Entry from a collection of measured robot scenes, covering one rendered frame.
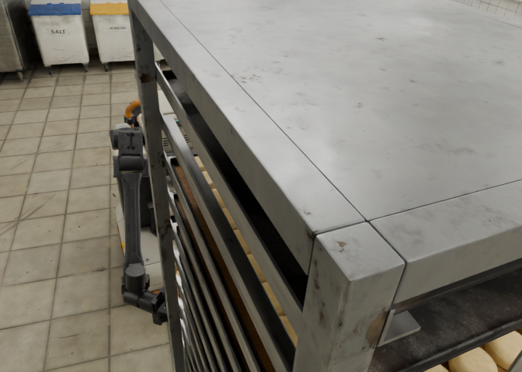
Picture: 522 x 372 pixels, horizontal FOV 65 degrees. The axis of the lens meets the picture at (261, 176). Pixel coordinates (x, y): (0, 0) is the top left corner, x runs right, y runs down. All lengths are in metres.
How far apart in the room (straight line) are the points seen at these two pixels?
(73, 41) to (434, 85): 5.27
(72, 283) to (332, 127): 2.52
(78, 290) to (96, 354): 0.46
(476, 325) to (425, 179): 0.17
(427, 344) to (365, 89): 0.21
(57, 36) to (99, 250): 3.24
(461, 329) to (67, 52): 5.40
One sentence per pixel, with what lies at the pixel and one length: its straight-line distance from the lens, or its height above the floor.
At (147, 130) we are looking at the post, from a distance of 0.80.
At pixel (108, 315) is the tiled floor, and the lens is 2.52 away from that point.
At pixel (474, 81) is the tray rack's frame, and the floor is 1.82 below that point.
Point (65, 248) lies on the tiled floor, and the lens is 2.96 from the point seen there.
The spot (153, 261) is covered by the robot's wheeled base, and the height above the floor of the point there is 0.28.
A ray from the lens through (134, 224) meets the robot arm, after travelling 1.37.
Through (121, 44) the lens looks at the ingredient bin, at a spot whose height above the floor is 0.34.
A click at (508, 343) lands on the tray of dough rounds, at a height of 1.51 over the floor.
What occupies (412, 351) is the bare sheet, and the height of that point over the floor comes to 1.67.
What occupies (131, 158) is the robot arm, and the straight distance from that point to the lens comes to 1.37.
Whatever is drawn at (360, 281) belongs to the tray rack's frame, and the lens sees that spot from 0.18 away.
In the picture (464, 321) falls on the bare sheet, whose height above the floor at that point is 1.67.
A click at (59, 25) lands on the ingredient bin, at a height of 0.58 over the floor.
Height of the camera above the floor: 1.95
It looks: 35 degrees down
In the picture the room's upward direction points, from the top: 3 degrees clockwise
